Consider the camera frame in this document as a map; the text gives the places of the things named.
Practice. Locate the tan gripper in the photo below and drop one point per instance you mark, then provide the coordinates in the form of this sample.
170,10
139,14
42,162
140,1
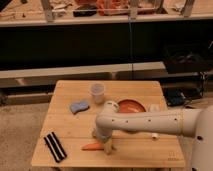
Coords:
108,146

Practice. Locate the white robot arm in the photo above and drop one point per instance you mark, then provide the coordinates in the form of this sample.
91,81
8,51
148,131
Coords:
194,123

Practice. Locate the translucent ceramic cup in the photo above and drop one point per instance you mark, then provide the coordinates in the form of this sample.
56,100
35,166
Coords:
97,90

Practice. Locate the wooden table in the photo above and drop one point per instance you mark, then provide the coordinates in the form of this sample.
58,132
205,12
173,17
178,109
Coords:
74,131

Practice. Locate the orange plate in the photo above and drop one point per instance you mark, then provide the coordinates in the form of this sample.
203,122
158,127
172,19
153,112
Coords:
130,106

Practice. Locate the blue sponge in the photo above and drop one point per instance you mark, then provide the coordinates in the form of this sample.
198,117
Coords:
79,106

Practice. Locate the white squeeze bottle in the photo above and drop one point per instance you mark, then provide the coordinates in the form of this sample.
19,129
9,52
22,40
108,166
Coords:
154,108

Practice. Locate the black box on floor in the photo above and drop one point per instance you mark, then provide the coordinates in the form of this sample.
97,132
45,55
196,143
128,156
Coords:
179,97

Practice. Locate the orange object on shelf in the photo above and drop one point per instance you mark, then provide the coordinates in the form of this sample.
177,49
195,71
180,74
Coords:
112,7

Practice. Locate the metal shelf rail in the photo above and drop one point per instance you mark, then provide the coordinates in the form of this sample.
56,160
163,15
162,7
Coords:
46,76

